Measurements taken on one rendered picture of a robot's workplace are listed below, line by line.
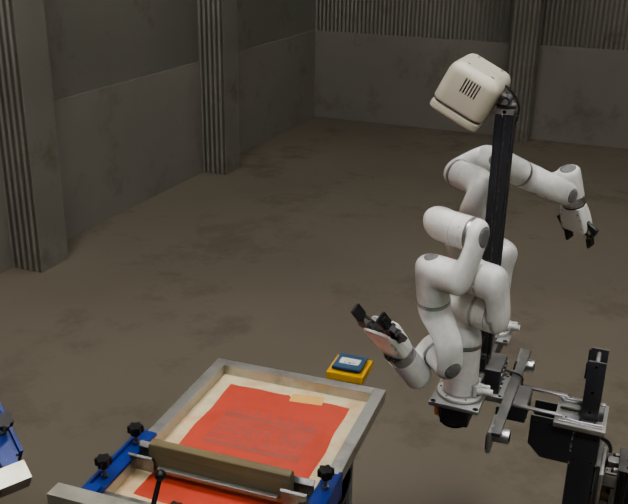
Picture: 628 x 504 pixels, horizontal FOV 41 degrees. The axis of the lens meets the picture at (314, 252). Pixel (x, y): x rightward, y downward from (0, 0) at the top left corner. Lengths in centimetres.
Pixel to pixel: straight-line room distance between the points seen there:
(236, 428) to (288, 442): 17
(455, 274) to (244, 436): 87
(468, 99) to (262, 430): 112
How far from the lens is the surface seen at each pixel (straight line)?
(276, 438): 252
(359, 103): 1094
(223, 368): 284
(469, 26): 1044
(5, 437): 223
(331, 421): 260
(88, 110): 697
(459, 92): 227
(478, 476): 408
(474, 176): 249
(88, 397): 468
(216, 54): 830
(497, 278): 217
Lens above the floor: 236
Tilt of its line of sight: 21 degrees down
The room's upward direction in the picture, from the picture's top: 1 degrees clockwise
